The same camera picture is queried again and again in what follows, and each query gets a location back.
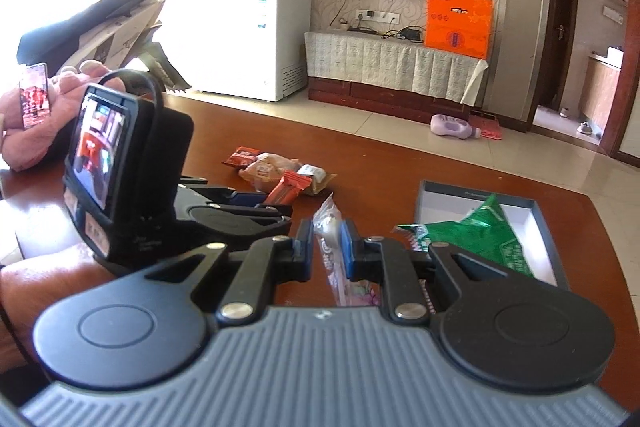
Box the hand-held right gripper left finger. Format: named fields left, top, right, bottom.
left=144, top=218, right=316, bottom=327

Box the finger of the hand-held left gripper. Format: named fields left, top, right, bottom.
left=207, top=186, right=271, bottom=208
left=252, top=203, right=295, bottom=222

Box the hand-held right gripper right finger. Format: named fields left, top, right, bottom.
left=340, top=219, right=511, bottom=324

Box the orange-red bar packet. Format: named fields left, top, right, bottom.
left=262, top=172, right=313, bottom=206

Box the clear candy packet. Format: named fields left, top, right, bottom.
left=312, top=193, right=383, bottom=308

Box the clear bread packet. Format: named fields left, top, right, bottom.
left=239, top=152, right=301, bottom=192

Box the red snack packet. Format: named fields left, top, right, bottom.
left=221, top=147, right=262, bottom=171

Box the brown white-label packet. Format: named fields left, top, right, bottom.
left=297, top=163, right=338, bottom=196

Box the green snack bag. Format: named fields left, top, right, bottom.
left=395, top=194, right=536, bottom=280

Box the dark blue cardboard box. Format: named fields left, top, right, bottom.
left=414, top=179, right=571, bottom=293

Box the person's left hand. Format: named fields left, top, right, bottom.
left=0, top=252, right=118, bottom=388

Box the smartphone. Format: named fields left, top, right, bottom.
left=19, top=63, right=52, bottom=130

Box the electric scooter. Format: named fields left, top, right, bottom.
left=16, top=0, right=193, bottom=95

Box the white chest freezer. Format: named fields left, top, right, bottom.
left=160, top=0, right=312, bottom=102

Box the dark wooden television cabinet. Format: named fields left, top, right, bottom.
left=307, top=74, right=473, bottom=122

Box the purple detergent bottle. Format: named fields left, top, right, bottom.
left=431, top=113, right=483, bottom=140

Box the white lace cloth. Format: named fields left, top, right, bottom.
left=304, top=29, right=490, bottom=105

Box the red floor mat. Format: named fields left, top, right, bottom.
left=467, top=111, right=503, bottom=140

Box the orange gift box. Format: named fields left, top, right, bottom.
left=425, top=0, right=494, bottom=62

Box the wooden kitchen cabinet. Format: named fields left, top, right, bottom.
left=580, top=49, right=626, bottom=128

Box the dark wooden door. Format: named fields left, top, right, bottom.
left=537, top=0, right=581, bottom=112

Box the white wall socket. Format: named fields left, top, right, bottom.
left=355, top=8, right=401, bottom=25

